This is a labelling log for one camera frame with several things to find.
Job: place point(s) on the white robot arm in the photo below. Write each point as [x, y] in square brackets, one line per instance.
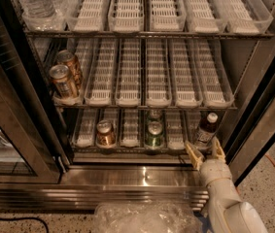
[227, 212]

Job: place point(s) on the middle wire shelf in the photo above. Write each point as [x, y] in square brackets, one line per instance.
[142, 107]

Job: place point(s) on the front green can bottom shelf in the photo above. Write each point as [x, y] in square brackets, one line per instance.
[154, 135]

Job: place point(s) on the wire shelf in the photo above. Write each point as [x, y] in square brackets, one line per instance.
[142, 107]
[146, 35]
[118, 150]

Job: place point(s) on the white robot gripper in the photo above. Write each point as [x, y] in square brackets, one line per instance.
[212, 171]

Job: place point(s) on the top wire shelf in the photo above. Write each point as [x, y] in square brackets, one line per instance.
[146, 35]

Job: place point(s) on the stainless steel fridge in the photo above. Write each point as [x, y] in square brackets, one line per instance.
[156, 73]

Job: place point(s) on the clear water bottle top shelf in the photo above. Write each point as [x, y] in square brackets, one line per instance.
[38, 8]

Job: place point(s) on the gold can bottom shelf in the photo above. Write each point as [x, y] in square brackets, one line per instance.
[106, 136]

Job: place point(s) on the dark bottle with white cap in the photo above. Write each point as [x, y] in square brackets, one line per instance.
[205, 131]

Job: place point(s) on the rear green can bottom shelf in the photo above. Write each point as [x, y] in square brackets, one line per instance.
[154, 115]

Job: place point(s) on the bottom wire shelf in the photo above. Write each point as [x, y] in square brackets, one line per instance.
[118, 150]

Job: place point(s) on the rear gold can middle shelf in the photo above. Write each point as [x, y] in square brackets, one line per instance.
[71, 60]

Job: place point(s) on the clear plastic bag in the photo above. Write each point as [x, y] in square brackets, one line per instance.
[151, 217]

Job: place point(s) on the gold can shelf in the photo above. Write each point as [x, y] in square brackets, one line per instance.
[63, 80]
[106, 136]
[71, 60]

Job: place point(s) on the green can shelf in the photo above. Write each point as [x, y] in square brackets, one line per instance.
[154, 135]
[154, 115]

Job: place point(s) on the front gold can middle shelf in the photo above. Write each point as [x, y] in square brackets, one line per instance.
[63, 80]

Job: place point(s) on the glass fridge door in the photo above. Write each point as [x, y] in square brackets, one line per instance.
[37, 149]

